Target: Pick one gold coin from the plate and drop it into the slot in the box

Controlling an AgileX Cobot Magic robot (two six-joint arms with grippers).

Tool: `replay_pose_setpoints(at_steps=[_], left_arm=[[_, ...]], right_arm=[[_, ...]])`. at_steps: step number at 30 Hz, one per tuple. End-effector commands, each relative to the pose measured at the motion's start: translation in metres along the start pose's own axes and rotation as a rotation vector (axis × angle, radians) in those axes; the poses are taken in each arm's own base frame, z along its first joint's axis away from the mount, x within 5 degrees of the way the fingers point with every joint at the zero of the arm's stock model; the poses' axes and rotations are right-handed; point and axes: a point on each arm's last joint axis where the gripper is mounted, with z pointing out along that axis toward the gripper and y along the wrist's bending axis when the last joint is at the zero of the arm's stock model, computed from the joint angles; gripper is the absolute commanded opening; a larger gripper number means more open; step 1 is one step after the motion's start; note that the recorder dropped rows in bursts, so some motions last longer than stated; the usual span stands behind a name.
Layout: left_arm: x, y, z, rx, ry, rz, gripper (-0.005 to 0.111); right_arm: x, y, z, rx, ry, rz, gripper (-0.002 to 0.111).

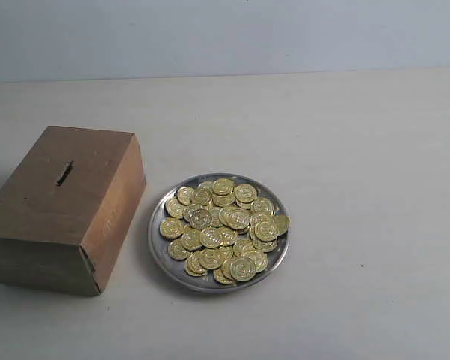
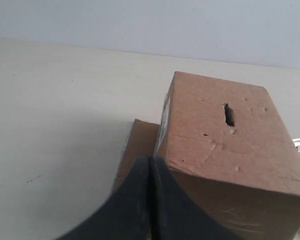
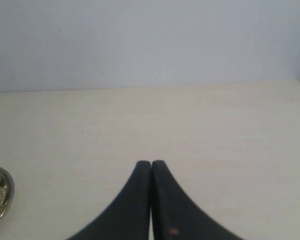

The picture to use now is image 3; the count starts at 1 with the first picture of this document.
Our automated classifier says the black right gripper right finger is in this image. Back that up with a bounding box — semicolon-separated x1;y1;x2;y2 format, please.
151;160;241;240

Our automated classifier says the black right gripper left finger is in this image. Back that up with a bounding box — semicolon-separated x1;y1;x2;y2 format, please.
70;160;152;240

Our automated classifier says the round silver metal plate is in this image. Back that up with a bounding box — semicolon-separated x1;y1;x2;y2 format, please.
0;163;16;235

